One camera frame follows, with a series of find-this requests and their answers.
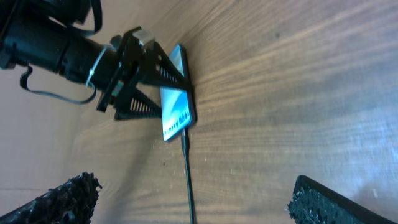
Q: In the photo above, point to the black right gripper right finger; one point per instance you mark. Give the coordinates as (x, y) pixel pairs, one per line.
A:
(314, 203)

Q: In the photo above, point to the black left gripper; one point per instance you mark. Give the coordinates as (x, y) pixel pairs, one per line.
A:
(150, 67)

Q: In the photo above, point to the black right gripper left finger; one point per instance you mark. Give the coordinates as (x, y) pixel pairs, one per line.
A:
(71, 202)

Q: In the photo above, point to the Samsung Galaxy smartphone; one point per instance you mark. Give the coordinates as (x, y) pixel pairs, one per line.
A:
(178, 109)

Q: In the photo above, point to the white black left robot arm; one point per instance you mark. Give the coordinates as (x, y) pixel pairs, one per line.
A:
(56, 36)

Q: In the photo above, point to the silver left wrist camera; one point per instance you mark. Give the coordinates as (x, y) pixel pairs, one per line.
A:
(144, 37)

